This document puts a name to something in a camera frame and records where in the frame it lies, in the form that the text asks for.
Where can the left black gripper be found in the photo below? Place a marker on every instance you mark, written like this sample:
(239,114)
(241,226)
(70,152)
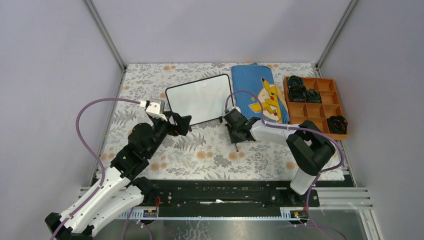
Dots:
(183,123)

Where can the rolled dark tie lower right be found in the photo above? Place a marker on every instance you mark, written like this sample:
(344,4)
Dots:
(337,124)

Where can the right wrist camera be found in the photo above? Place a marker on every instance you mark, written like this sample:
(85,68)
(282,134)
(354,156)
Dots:
(229,109)

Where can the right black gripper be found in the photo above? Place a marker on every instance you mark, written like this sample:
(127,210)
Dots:
(232,139)

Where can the right aluminium frame post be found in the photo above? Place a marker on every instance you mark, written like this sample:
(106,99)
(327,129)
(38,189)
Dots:
(336,33)

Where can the orange wooden compartment tray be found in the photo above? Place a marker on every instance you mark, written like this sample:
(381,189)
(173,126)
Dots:
(318,113)

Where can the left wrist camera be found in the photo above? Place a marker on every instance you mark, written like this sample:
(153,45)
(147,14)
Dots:
(155,109)

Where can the aluminium frame post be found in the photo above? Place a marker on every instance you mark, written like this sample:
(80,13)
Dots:
(101,27)
(336,33)

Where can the left aluminium frame post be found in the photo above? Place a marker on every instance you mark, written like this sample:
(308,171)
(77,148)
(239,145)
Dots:
(101,27)

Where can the floral patterned table mat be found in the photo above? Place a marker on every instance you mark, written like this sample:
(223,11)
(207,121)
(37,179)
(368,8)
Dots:
(205,153)

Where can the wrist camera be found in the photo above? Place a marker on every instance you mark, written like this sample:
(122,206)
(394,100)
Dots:
(229,109)
(155,109)

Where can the blue Pikachu cloth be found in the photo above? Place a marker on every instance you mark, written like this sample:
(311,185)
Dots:
(257,94)

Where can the rolled dark tie small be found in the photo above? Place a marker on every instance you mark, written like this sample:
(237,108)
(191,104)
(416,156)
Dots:
(313,96)

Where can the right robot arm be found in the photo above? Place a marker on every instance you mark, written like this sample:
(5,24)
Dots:
(310,148)

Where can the rolled dark tie top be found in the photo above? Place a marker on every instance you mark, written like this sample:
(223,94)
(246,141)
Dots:
(295,80)

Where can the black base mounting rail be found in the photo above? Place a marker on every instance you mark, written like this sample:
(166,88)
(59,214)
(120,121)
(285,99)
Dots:
(225,198)

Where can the small black-framed whiteboard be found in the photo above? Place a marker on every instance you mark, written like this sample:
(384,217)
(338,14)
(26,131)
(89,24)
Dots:
(204,100)

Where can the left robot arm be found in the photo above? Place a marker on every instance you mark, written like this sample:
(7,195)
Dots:
(120,187)

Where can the rolled dark tie middle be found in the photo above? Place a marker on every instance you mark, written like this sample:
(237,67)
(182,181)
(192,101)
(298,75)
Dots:
(297,93)

